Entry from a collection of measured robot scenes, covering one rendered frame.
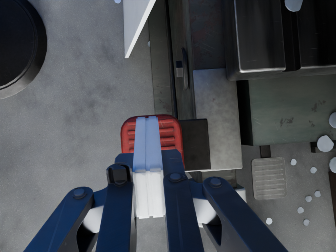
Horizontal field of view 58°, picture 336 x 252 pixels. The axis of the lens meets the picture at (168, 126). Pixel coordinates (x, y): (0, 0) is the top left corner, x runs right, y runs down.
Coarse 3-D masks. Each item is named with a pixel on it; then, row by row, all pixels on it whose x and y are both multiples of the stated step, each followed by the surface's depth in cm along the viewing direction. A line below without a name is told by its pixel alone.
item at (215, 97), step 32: (160, 0) 103; (192, 0) 44; (160, 32) 103; (192, 32) 44; (160, 64) 103; (192, 64) 44; (224, 64) 44; (160, 96) 102; (192, 96) 43; (224, 96) 41; (224, 128) 41; (224, 160) 41
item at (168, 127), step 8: (128, 120) 29; (160, 120) 29; (168, 120) 29; (176, 120) 29; (128, 128) 29; (160, 128) 29; (168, 128) 29; (176, 128) 29; (120, 136) 29; (128, 136) 29; (160, 136) 29; (168, 136) 29; (176, 136) 29; (128, 144) 29; (168, 144) 29; (176, 144) 29; (128, 152) 29; (184, 168) 30
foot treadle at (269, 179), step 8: (264, 152) 91; (256, 160) 90; (264, 160) 90; (272, 160) 90; (280, 160) 90; (256, 168) 90; (264, 168) 90; (272, 168) 90; (280, 168) 90; (256, 176) 90; (264, 176) 90; (272, 176) 90; (280, 176) 90; (256, 184) 90; (264, 184) 90; (272, 184) 90; (280, 184) 90; (256, 192) 90; (264, 192) 90; (272, 192) 90; (280, 192) 90
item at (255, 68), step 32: (224, 0) 39; (256, 0) 35; (320, 0) 36; (224, 32) 40; (256, 32) 35; (288, 32) 37; (320, 32) 36; (256, 64) 35; (288, 64) 37; (320, 64) 36
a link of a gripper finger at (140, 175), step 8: (136, 120) 21; (144, 120) 20; (136, 128) 19; (144, 128) 19; (136, 136) 18; (144, 136) 18; (136, 144) 17; (144, 144) 17; (136, 152) 16; (144, 152) 16; (136, 160) 16; (144, 160) 16; (136, 168) 15; (144, 168) 15; (136, 176) 15; (144, 176) 15; (136, 184) 15; (144, 184) 15; (136, 192) 15; (144, 192) 15; (136, 200) 15; (144, 200) 15; (144, 208) 16; (144, 216) 16
